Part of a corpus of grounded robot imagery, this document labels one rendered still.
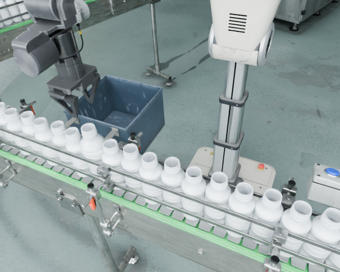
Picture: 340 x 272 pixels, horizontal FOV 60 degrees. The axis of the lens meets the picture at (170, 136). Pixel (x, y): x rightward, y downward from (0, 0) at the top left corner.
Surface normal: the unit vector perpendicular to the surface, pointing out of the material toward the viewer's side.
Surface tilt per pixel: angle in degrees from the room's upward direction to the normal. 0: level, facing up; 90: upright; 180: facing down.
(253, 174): 0
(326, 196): 70
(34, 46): 89
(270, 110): 0
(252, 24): 90
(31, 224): 0
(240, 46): 90
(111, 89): 90
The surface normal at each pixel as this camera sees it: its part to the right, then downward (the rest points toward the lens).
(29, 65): -0.43, 0.64
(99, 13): 0.72, 0.44
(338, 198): -0.42, 0.34
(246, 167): -0.04, -0.73
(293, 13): -0.69, 0.52
